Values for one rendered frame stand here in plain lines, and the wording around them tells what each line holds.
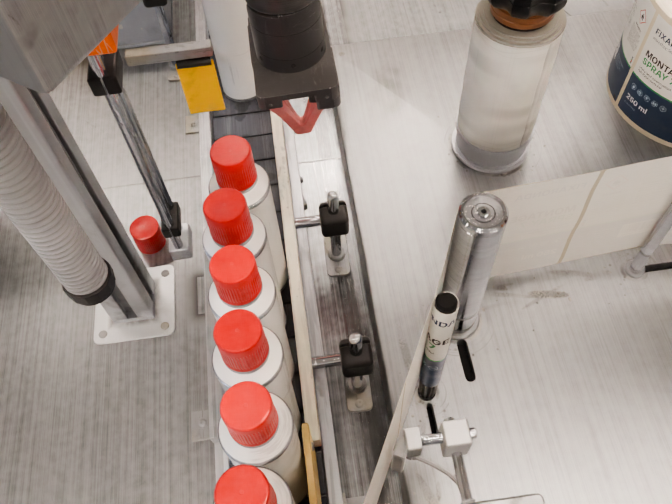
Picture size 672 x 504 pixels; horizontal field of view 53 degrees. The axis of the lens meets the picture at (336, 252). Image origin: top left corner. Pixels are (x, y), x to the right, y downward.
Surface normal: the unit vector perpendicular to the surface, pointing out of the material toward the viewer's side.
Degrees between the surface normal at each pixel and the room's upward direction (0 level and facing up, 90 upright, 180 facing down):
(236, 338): 2
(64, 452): 0
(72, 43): 90
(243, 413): 3
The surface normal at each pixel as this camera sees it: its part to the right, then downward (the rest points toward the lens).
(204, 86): 0.13, 0.84
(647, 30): -0.98, 0.19
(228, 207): -0.07, -0.55
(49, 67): 0.89, 0.37
